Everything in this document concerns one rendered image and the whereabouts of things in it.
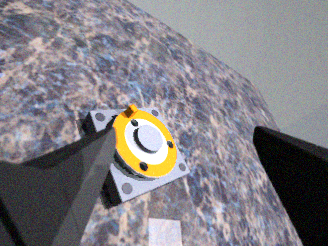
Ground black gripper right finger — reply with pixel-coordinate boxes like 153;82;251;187
253;126;328;246

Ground yellow round plate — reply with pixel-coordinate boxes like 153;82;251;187
111;104;177;179

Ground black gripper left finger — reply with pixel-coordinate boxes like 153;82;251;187
0;127;117;246

